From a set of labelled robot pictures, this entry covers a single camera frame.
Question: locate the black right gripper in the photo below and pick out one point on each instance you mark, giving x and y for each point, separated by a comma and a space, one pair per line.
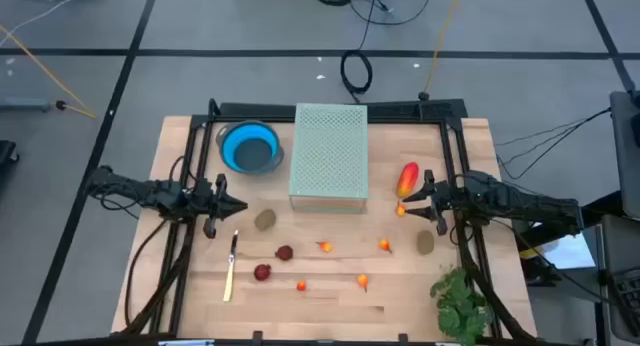
447, 198

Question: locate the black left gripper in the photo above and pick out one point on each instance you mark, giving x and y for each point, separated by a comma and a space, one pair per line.
212, 206

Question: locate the small yellow-red toy pear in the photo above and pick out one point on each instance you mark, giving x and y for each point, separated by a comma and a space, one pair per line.
326, 246
384, 244
362, 280
400, 210

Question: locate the red yellow toy mango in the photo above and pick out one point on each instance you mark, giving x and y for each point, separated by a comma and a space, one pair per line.
407, 180

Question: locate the brown toy kiwi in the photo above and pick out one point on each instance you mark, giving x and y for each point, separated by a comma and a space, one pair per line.
265, 219
425, 242

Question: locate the blue collapsible bowl grey rim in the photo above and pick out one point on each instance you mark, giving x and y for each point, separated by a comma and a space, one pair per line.
230, 146

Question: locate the dark red toy pomegranate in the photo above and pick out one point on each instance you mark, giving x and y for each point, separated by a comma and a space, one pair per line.
262, 272
284, 253

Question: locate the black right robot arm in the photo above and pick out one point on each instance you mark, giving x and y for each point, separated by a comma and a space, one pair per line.
525, 203

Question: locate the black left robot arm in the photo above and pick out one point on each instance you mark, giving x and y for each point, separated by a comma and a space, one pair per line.
140, 191

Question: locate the small red-orange toy fruit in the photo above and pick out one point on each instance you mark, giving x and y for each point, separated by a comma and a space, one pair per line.
301, 286

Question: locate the pale green perforated metal shelf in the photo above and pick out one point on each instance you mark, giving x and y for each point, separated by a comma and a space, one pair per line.
327, 151

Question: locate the green artificial leafy plant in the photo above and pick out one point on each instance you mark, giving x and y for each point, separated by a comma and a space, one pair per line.
460, 311

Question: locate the white sheet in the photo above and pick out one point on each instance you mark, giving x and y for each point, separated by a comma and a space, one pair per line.
570, 253

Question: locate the black support beam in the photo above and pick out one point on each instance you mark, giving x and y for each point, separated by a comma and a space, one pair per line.
605, 203

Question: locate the grey cabinet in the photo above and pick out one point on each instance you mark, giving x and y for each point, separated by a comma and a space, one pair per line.
627, 156

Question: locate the grey keypad device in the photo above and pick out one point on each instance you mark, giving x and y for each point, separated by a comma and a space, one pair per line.
625, 286

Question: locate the grey floor bar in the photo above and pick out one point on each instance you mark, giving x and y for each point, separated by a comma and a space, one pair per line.
25, 104

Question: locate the black floor object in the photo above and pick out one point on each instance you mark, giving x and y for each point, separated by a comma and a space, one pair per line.
6, 153

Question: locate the black table edge bracket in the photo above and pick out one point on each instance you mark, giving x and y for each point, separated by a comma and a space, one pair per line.
257, 337
402, 338

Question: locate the silver bracket plate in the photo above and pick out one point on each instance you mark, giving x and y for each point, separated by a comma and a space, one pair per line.
185, 343

